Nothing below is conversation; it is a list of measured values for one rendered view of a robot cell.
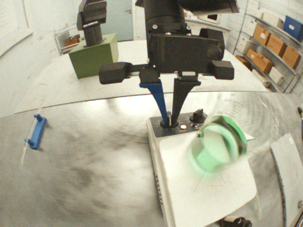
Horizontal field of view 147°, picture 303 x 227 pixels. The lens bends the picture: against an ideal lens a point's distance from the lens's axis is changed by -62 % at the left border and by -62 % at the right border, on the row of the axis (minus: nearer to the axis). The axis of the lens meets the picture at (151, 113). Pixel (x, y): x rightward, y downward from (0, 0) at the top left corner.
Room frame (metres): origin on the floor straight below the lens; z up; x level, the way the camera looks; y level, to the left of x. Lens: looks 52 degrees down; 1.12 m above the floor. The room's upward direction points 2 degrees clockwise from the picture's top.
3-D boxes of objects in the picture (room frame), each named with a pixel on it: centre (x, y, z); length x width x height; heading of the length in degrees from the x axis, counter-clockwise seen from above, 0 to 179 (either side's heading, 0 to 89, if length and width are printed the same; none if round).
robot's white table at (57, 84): (0.47, 0.06, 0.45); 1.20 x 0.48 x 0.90; 99
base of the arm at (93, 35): (0.38, 0.20, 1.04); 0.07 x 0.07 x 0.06; 0
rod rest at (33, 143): (0.09, 0.32, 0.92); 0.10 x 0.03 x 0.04; 8
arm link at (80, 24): (0.38, 0.19, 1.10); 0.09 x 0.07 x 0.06; 139
